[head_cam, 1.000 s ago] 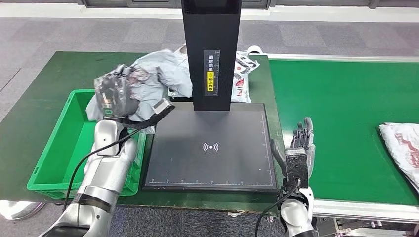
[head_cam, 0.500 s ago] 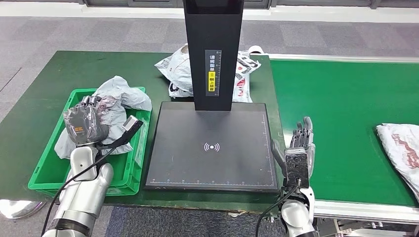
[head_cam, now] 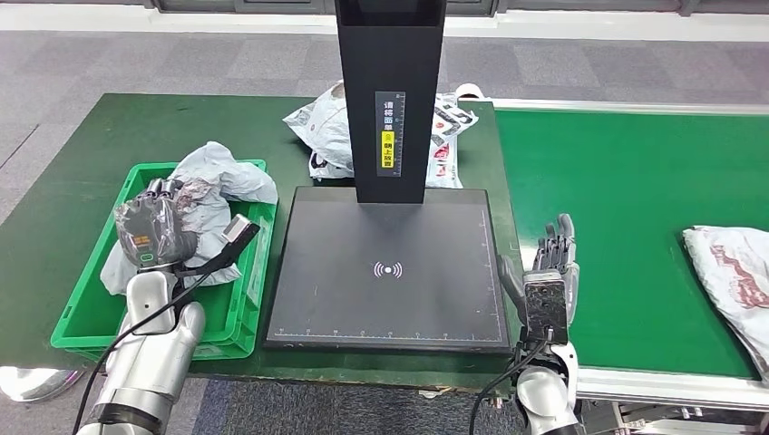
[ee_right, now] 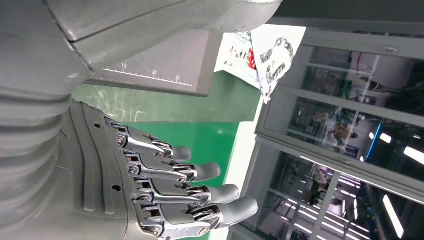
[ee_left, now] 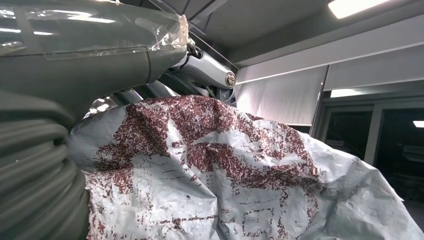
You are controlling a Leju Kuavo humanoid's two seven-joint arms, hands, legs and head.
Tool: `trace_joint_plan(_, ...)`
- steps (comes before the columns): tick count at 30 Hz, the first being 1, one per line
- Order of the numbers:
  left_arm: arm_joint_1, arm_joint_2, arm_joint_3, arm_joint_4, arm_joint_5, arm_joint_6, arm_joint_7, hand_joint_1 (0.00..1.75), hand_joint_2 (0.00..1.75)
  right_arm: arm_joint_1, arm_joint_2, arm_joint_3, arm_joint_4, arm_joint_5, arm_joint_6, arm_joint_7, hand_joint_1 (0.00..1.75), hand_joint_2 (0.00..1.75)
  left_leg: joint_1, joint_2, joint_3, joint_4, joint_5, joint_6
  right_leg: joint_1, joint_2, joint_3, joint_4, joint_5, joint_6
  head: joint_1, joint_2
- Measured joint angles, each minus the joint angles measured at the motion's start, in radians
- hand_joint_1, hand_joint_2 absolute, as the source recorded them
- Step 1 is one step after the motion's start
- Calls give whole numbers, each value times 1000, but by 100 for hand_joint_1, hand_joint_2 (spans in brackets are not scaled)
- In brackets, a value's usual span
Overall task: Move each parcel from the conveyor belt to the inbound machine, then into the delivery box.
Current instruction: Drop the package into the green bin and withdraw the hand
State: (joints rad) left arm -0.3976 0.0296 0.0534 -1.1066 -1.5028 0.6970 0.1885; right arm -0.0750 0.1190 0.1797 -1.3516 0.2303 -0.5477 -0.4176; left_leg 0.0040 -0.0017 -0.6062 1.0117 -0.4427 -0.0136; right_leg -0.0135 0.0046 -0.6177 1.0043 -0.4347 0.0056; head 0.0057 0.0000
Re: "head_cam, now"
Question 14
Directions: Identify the black inbound scanning machine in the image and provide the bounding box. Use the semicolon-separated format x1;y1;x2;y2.
264;0;513;355

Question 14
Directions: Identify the white bag with black print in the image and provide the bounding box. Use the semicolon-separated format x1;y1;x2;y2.
283;81;480;172

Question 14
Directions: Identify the green plastic crate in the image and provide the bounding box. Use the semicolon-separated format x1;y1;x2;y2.
51;159;278;363

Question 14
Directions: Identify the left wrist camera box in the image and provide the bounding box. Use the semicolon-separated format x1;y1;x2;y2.
177;214;261;278

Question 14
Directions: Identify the label strip with yellow patch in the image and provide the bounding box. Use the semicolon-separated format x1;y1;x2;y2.
375;91;406;179

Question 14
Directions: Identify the green conveyor belt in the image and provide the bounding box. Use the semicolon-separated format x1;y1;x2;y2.
495;108;769;380

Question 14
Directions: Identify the aluminium conveyor frame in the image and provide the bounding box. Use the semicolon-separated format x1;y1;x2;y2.
489;99;769;435

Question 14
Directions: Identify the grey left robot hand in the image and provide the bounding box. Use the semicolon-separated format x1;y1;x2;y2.
113;178;200;271

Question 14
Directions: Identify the white bag with red print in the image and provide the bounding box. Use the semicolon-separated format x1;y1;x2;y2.
309;140;465;190

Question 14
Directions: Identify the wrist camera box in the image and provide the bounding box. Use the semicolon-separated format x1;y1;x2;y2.
523;270;570;346
177;214;261;278

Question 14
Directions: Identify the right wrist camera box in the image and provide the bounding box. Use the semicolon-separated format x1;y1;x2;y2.
523;270;570;346

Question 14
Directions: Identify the grey window frame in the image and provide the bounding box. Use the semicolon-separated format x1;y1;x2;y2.
150;0;769;19

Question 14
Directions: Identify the grey parcel bag red print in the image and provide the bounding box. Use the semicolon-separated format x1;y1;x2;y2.
100;141;279;296
683;225;769;385

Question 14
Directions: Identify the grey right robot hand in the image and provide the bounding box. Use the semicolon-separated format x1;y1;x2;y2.
496;213;581;328

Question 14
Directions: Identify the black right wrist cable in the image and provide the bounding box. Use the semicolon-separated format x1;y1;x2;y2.
468;339;550;435

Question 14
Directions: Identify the chrome round stand base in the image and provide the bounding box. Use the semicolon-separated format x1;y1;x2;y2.
0;364;85;403

